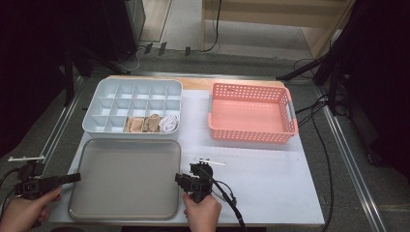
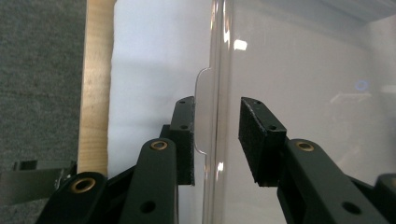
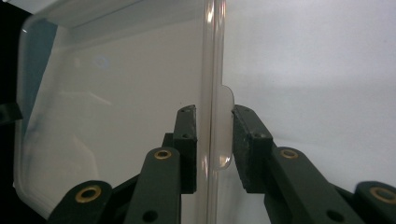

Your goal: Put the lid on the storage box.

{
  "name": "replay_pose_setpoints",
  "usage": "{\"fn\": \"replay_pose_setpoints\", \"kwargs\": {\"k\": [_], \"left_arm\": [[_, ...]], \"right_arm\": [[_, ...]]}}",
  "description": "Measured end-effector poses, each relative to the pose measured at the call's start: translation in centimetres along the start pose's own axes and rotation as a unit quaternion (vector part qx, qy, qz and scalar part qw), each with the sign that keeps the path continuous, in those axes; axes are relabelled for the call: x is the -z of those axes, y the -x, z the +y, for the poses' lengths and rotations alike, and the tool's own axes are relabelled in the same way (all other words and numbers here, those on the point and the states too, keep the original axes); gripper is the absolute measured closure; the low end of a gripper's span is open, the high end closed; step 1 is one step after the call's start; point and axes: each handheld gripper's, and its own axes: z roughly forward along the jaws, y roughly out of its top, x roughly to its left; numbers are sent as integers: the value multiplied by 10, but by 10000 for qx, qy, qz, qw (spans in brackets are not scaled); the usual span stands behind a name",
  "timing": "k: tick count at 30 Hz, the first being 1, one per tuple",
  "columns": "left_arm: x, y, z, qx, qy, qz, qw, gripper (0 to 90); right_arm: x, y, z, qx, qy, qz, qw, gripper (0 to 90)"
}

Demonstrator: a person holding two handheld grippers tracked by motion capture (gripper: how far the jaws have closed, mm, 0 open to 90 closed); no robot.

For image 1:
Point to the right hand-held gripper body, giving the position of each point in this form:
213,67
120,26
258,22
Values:
201,183

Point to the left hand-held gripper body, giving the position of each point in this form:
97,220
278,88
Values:
32,187

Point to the white sock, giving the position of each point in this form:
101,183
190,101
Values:
174,120
167,124

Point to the beige sock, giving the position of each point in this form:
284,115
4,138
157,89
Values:
148,126
154,120

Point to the pale peach sock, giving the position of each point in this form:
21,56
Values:
130,128
135,122

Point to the pink perforated plastic basket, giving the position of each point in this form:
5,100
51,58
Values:
248,112

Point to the white divided organizer box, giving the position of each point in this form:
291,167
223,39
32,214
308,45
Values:
132,103

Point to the person's left hand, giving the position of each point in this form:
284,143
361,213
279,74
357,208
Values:
22,212

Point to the person's right hand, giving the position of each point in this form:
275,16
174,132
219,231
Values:
203,214

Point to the metal tray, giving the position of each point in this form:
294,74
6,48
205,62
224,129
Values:
129,180

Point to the black metal stand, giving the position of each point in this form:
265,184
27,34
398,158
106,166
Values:
68,80
299,68

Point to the dark curtain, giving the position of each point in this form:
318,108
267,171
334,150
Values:
380,80
25,64

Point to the small black floor block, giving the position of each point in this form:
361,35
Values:
162,48
148,48
188,51

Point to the black cabinet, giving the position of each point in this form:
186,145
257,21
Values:
122,25

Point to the metal floor rail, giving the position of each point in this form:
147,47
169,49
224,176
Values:
349,162
54,135

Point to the light wooden frame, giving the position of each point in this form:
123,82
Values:
257,17

